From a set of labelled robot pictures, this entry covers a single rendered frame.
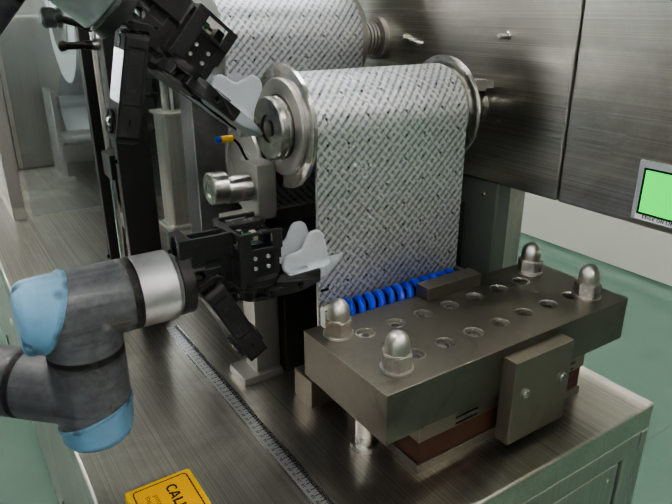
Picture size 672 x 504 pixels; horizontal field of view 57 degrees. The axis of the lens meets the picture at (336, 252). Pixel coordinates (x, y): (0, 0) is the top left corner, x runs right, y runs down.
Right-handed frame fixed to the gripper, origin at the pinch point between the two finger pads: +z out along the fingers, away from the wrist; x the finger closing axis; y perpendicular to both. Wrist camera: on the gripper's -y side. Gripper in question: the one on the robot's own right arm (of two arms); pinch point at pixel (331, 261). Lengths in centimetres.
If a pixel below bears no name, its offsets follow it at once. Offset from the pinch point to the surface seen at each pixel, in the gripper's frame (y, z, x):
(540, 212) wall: -86, 263, 170
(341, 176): 10.7, 1.3, -0.3
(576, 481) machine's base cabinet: -24.7, 19.0, -25.8
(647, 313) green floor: -109, 236, 80
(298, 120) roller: 17.6, -3.5, 1.3
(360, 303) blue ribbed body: -5.1, 2.3, -3.2
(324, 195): 8.8, -1.1, -0.3
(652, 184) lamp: 10.6, 29.3, -22.5
